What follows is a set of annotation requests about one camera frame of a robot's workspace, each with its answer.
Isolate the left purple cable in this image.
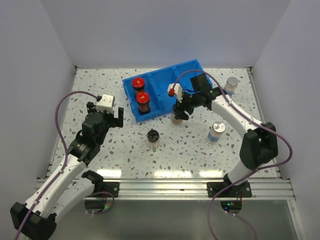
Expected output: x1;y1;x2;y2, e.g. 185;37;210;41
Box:
12;91;116;240

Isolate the silver-lid blue-label bottle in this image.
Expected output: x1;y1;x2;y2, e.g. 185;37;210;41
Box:
206;121;226;145
223;76;239;97

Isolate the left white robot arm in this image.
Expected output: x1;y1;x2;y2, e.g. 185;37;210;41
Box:
10;97;124;240

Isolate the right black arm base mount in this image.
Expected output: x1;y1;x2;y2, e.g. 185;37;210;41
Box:
206;174;253;215

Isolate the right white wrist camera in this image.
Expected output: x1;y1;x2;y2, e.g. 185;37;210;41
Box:
167;83;183;103

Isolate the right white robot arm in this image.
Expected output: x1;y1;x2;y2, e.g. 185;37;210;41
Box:
167;73;279;197

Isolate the blue three-compartment plastic bin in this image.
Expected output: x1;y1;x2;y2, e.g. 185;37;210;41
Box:
122;59;203;122

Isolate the red-lid sauce jar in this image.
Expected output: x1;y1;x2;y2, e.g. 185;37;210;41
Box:
136;92;151;115
132;77;145;96

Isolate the black-cap spice grinder bottle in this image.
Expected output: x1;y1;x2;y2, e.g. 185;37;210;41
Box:
146;129;160;150

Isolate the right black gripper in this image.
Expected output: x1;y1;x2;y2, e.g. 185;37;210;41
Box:
173;89;201;120

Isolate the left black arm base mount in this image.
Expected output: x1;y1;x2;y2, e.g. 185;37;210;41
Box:
81;170;120;215

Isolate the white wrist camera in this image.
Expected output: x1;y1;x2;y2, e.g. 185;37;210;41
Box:
167;83;183;103
96;94;115;114

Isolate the aluminium front rail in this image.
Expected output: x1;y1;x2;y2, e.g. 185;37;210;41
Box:
32;177;293;201

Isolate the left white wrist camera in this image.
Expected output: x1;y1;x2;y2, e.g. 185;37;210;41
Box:
96;94;115;114

